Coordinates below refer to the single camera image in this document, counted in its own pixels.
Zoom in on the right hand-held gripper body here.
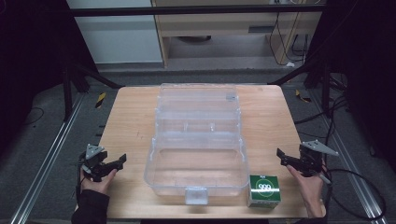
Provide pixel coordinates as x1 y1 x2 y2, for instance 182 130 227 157
298 139 340 179

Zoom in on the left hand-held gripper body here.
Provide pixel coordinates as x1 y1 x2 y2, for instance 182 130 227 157
78 143 109 183

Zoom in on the green and white carton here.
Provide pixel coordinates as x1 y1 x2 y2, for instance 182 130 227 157
247 174 282 209

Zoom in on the clear plastic storage box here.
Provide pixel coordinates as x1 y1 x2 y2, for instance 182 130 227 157
143 82 250 206

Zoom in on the person's left hand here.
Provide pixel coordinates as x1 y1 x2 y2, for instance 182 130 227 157
79 167 119 196

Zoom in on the person's right hand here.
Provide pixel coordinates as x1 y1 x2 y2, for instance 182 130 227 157
285 163 327 219

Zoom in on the yellow and black tape strip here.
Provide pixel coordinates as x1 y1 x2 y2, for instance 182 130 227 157
94 91 107 110
294 89 312 105

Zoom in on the black metal stand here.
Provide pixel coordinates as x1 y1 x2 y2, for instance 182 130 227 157
267 59 333 119
61 61 125 123

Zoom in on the white cabinet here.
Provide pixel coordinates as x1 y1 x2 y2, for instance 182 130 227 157
65 0 164 65

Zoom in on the light wooden desk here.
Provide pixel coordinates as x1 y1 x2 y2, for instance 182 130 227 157
150 0 323 69

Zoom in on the black horizontal bar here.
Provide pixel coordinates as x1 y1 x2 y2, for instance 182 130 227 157
68 4 327 18

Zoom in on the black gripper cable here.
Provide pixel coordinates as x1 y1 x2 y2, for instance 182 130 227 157
320 168 388 221
74 155 86 206

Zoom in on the aluminium floor rail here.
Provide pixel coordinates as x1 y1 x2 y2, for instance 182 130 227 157
8 91 86 224
309 89 389 224

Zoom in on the black floor cable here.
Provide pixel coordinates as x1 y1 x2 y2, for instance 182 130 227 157
293 92 350 126
21 106 45 127

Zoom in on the black hanging cable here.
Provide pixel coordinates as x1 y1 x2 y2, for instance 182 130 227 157
268 11 297 68

